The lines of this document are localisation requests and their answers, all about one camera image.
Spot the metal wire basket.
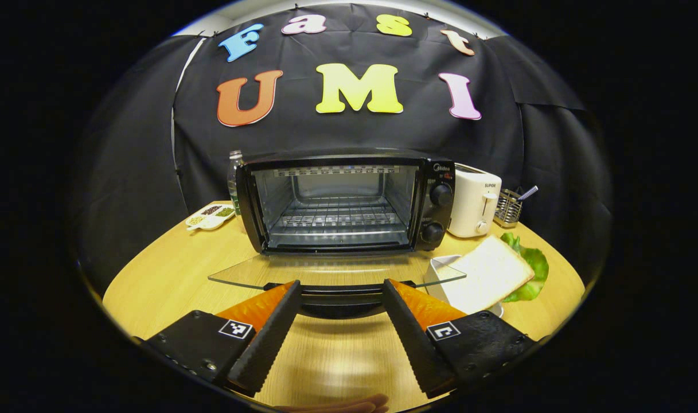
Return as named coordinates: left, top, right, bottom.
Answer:
left=494, top=188, right=524, bottom=228

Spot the green lettuce leaf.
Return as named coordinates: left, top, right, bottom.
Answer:
left=501, top=232, right=550, bottom=303

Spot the black electric oven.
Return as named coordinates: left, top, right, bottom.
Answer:
left=208, top=148, right=467, bottom=319

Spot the white square dish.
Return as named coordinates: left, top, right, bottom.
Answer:
left=426, top=255, right=505, bottom=319

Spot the clear plastic water bottle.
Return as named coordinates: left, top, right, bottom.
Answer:
left=228, top=150, right=245, bottom=216

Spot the metal oven rack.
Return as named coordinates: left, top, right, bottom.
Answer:
left=279, top=197, right=402, bottom=228

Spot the white bread slice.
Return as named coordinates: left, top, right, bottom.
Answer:
left=440, top=235, right=536, bottom=315

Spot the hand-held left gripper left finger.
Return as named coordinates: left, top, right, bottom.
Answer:
left=142, top=280, right=302, bottom=398

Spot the white toaster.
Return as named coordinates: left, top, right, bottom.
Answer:
left=447, top=163, right=502, bottom=239

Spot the white condiment dish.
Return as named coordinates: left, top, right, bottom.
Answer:
left=185, top=202, right=236, bottom=231

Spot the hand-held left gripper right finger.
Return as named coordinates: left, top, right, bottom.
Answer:
left=382, top=279, right=537, bottom=399

